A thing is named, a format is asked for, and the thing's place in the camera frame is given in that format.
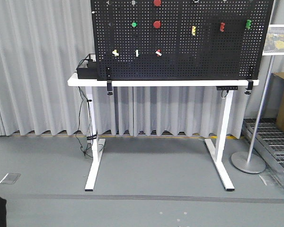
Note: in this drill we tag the grey curtain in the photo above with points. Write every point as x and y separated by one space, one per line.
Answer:
41 44

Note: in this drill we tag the left black pegboard clamp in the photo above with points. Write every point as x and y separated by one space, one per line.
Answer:
109 81

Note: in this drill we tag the metal floor grating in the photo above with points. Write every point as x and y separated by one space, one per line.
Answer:
268 148

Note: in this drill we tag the upper red push button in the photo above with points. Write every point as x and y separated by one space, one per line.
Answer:
157 3

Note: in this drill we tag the lower red push button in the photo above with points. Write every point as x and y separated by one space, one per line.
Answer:
157 24

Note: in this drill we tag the right black pegboard clamp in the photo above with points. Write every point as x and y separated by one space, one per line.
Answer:
249 79

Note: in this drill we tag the yellow upright lever switch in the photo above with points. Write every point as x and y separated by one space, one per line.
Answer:
193 31

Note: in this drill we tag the silver sign floor stand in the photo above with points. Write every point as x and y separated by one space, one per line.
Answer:
253 142

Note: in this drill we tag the red upright lever switch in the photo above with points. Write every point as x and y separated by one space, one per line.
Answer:
222 27

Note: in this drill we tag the black pegboard clamp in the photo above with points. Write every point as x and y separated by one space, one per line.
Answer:
109 81
249 79

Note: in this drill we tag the red push button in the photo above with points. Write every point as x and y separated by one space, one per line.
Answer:
157 24
157 3

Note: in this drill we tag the black perforated pegboard panel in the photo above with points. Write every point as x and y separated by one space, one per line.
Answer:
210 55

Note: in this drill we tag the white standing desk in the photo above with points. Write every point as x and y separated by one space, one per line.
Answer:
215 150

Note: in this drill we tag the poster sign board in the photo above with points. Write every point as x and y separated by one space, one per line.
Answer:
274 42

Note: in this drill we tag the yellow white toggle switch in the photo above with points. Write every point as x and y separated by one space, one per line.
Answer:
115 53

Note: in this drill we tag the black box on desk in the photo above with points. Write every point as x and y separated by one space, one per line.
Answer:
88 67

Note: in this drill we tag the green upright lever switch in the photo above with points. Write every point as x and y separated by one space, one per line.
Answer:
248 24

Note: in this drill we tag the red white toggle switch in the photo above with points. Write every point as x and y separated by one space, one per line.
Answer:
158 52

